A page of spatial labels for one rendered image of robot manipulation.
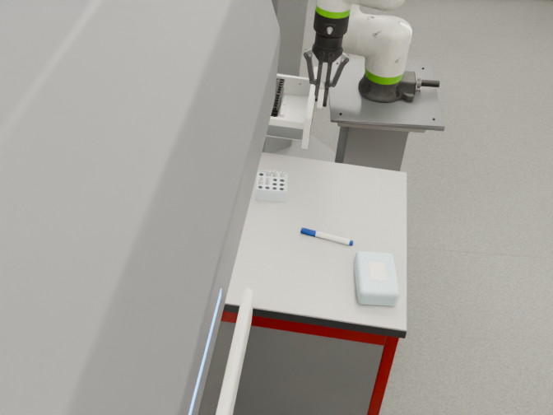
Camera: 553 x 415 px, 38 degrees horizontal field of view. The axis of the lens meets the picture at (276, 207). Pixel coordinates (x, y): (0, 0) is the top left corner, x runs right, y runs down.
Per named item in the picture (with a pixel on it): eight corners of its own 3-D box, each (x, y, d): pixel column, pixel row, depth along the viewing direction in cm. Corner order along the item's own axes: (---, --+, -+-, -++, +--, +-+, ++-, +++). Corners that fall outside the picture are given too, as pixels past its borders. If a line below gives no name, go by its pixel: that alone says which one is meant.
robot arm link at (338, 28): (350, 3, 218) (317, -1, 218) (348, 23, 209) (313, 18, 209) (347, 25, 222) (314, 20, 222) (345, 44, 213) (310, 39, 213)
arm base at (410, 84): (435, 81, 270) (439, 66, 266) (439, 107, 259) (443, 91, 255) (357, 75, 270) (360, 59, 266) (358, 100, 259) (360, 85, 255)
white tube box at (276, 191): (285, 184, 225) (287, 172, 223) (285, 202, 219) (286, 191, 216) (241, 179, 225) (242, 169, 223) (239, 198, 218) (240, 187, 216)
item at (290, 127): (310, 95, 249) (312, 77, 245) (301, 142, 229) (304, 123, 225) (182, 77, 251) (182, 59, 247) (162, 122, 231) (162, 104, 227)
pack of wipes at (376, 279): (352, 262, 203) (355, 249, 200) (390, 264, 203) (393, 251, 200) (357, 305, 191) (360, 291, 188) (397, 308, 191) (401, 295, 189)
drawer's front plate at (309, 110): (316, 97, 251) (320, 66, 244) (307, 150, 228) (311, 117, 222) (310, 96, 251) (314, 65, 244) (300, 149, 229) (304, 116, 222)
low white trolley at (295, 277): (366, 347, 282) (406, 172, 234) (358, 510, 234) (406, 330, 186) (202, 322, 285) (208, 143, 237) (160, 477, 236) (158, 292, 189)
